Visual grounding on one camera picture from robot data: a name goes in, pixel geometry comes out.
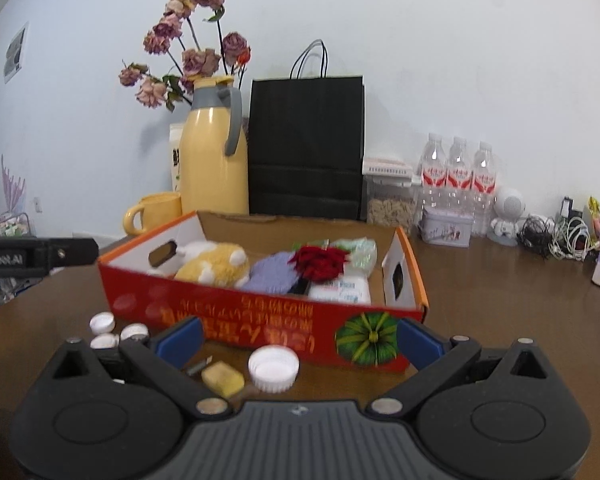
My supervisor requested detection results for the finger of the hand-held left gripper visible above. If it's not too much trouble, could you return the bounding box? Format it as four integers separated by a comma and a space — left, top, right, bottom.
47, 237, 100, 269

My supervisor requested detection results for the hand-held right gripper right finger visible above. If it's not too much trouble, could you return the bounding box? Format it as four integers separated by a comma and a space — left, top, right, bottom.
369, 317, 551, 418

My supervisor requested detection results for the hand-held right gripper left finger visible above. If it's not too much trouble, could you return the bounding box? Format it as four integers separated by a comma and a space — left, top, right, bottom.
55, 316, 231, 418

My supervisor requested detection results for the small grey craft knife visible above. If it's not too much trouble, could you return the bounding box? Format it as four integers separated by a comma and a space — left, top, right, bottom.
182, 355, 216, 375

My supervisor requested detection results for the yellow sponge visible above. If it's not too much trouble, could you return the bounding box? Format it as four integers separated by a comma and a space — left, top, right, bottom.
201, 361, 245, 396

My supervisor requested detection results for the large white bottle cap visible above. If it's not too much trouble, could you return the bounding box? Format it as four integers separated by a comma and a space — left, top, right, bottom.
248, 346, 300, 393

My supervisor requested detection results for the orange cardboard box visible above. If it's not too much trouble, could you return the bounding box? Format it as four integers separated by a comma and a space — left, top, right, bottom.
97, 211, 430, 373

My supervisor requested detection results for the pale green packet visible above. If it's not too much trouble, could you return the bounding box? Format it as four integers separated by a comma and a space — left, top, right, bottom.
330, 237, 378, 277

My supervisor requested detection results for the purple knitted cloth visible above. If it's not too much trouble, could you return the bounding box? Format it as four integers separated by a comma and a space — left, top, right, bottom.
242, 251, 306, 295

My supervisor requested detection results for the red fabric rose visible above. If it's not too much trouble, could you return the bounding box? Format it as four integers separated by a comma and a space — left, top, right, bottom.
288, 245, 352, 283

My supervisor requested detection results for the yellow white plush toy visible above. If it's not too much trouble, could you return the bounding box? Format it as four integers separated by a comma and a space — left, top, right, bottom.
147, 241, 251, 288

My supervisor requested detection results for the white cotton swab box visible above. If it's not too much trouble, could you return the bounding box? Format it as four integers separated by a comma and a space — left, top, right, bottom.
307, 275, 372, 305

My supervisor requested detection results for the yellow mug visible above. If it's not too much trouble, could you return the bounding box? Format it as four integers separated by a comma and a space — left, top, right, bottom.
123, 192, 183, 236

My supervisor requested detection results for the printed tin box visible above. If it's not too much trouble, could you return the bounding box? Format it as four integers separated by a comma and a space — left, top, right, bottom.
420, 208, 473, 248

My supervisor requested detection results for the white carton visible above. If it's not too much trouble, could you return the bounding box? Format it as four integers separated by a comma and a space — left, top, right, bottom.
169, 122, 188, 193

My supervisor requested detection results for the clear seed container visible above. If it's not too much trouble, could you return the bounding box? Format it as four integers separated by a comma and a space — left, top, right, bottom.
364, 176, 421, 226

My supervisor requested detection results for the yellow thermos jug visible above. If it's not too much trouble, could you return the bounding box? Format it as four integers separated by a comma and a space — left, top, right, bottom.
179, 75, 251, 216

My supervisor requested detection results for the white robot figure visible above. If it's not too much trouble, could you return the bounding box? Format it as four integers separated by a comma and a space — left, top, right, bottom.
487, 187, 527, 247

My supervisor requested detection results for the flat pink white box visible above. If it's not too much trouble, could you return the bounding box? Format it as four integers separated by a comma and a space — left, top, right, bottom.
362, 157, 413, 179

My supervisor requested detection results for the clear water bottle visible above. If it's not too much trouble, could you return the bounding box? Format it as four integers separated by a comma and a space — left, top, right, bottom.
471, 141, 497, 238
420, 133, 448, 211
446, 136, 473, 212

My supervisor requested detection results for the black paper bag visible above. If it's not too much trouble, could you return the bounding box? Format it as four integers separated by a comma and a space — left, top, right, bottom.
248, 39, 367, 221

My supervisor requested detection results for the dried pink flower bouquet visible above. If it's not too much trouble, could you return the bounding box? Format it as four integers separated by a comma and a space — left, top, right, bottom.
119, 0, 253, 113

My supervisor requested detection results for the purple wall sticker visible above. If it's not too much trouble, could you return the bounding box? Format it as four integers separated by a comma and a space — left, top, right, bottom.
0, 155, 27, 213

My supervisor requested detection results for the white cable tangle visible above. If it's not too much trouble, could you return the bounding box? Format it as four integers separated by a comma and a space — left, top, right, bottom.
550, 217, 596, 262

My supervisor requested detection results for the framed wall picture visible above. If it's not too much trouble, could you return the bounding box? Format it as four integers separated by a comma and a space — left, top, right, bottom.
4, 22, 29, 83

